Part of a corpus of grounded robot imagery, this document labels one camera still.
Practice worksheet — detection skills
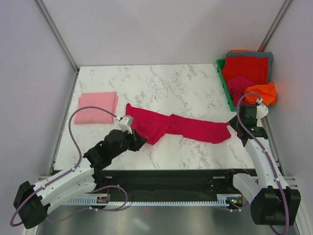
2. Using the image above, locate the magenta t-shirt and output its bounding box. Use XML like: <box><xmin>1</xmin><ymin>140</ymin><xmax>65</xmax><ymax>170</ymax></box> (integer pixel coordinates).
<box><xmin>126</xmin><ymin>103</ymin><xmax>231</xmax><ymax>145</ymax></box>

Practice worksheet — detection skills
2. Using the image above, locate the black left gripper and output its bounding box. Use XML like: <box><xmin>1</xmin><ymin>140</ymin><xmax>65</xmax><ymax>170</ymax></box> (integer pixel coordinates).
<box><xmin>111</xmin><ymin>127</ymin><xmax>147</xmax><ymax>159</ymax></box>

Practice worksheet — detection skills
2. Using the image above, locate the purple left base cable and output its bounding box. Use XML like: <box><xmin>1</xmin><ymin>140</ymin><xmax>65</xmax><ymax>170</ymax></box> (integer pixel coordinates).
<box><xmin>46</xmin><ymin>180</ymin><xmax>130</xmax><ymax>223</ymax></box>

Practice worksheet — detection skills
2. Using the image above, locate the orange t-shirt under stack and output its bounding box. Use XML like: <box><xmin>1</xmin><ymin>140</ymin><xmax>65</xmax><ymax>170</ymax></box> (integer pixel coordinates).
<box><xmin>230</xmin><ymin>49</ymin><xmax>249</xmax><ymax>52</ymax></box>

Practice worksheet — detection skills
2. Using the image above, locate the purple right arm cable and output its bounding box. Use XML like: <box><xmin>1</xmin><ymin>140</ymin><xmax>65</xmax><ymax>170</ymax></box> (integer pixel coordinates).
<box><xmin>236</xmin><ymin>93</ymin><xmax>291</xmax><ymax>235</ymax></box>

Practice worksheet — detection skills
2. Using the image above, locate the grey t-shirt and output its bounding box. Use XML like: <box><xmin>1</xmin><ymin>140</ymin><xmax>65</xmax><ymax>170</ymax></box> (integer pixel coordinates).
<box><xmin>226</xmin><ymin>51</ymin><xmax>273</xmax><ymax>82</ymax></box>

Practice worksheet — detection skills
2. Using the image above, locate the white slotted cable duct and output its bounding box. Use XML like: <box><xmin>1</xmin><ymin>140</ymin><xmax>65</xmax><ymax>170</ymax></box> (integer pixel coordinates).
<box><xmin>64</xmin><ymin>194</ymin><xmax>241</xmax><ymax>207</ymax></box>

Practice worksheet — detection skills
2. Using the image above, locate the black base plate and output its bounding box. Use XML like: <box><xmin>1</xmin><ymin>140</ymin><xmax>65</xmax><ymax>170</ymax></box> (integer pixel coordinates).
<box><xmin>96</xmin><ymin>169</ymin><xmax>257</xmax><ymax>201</ymax></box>

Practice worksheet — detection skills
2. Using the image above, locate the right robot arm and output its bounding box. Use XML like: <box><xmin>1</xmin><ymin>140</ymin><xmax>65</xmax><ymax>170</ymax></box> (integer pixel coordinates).
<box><xmin>224</xmin><ymin>104</ymin><xmax>301</xmax><ymax>226</ymax></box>

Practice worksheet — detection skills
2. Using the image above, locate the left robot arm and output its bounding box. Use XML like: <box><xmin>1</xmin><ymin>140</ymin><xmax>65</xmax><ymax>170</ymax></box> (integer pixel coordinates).
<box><xmin>10</xmin><ymin>130</ymin><xmax>147</xmax><ymax>229</ymax></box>

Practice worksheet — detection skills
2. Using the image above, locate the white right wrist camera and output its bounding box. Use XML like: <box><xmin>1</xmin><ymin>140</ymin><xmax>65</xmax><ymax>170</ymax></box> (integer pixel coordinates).
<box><xmin>256</xmin><ymin>98</ymin><xmax>268</xmax><ymax>119</ymax></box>

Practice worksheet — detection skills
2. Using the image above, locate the dark pink crumpled t-shirt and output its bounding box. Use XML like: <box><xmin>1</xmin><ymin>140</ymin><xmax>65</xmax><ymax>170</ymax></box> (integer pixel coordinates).
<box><xmin>227</xmin><ymin>76</ymin><xmax>256</xmax><ymax>106</ymax></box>

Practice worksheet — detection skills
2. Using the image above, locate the red t-shirt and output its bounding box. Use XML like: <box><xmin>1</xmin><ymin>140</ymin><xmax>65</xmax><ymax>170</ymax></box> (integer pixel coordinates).
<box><xmin>222</xmin><ymin>56</ymin><xmax>269</xmax><ymax>85</ymax></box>

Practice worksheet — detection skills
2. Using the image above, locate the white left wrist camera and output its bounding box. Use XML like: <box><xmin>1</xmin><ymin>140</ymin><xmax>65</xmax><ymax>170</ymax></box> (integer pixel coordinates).
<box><xmin>115</xmin><ymin>115</ymin><xmax>134</xmax><ymax>134</ymax></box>

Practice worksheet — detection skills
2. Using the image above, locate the right aluminium frame post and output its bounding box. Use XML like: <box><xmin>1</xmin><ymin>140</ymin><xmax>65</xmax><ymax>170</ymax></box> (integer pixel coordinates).
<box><xmin>258</xmin><ymin>0</ymin><xmax>294</xmax><ymax>52</ymax></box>

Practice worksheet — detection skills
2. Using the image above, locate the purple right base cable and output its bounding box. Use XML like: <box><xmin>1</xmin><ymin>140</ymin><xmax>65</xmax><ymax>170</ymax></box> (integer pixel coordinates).
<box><xmin>226</xmin><ymin>195</ymin><xmax>252</xmax><ymax>213</ymax></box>

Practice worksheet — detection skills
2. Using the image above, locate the orange crumpled t-shirt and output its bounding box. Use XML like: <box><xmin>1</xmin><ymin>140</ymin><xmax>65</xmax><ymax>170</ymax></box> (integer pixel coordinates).
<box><xmin>245</xmin><ymin>82</ymin><xmax>277</xmax><ymax>106</ymax></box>

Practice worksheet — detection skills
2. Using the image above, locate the right aluminium rail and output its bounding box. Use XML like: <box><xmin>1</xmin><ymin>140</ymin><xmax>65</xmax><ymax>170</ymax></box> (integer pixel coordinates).
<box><xmin>279</xmin><ymin>176</ymin><xmax>298</xmax><ymax>190</ymax></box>

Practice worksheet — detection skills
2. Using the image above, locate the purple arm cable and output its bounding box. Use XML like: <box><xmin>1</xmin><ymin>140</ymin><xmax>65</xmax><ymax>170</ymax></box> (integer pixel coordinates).
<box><xmin>236</xmin><ymin>93</ymin><xmax>291</xmax><ymax>235</ymax></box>
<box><xmin>9</xmin><ymin>105</ymin><xmax>117</xmax><ymax>227</ymax></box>

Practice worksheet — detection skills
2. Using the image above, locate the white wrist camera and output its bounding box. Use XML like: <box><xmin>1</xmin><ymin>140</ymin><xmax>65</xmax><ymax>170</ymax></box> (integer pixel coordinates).
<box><xmin>115</xmin><ymin>115</ymin><xmax>134</xmax><ymax>134</ymax></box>
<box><xmin>256</xmin><ymin>98</ymin><xmax>268</xmax><ymax>119</ymax></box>

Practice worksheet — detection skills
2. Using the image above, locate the left aluminium frame post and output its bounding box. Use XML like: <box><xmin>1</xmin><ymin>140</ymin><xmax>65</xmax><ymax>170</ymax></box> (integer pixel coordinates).
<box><xmin>34</xmin><ymin>0</ymin><xmax>79</xmax><ymax>74</ymax></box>

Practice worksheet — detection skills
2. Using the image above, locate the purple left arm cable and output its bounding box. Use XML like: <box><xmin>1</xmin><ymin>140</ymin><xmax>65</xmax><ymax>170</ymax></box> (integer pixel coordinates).
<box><xmin>9</xmin><ymin>105</ymin><xmax>117</xmax><ymax>227</ymax></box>

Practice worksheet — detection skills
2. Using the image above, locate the light pink t-shirt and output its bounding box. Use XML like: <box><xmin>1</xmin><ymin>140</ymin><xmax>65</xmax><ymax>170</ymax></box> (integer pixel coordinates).
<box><xmin>74</xmin><ymin>92</ymin><xmax>120</xmax><ymax>125</ymax></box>

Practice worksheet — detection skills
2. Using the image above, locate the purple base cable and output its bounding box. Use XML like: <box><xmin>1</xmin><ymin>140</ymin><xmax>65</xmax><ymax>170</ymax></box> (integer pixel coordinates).
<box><xmin>46</xmin><ymin>180</ymin><xmax>130</xmax><ymax>223</ymax></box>
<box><xmin>226</xmin><ymin>195</ymin><xmax>252</xmax><ymax>213</ymax></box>

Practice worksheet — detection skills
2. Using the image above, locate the aluminium frame post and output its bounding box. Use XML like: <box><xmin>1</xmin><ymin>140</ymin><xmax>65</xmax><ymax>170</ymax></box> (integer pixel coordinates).
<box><xmin>34</xmin><ymin>0</ymin><xmax>79</xmax><ymax>74</ymax></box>
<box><xmin>258</xmin><ymin>0</ymin><xmax>294</xmax><ymax>52</ymax></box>

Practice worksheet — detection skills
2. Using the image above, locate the green plastic bin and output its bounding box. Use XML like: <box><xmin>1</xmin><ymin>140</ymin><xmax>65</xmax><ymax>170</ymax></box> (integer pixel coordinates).
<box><xmin>216</xmin><ymin>58</ymin><xmax>269</xmax><ymax>112</ymax></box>

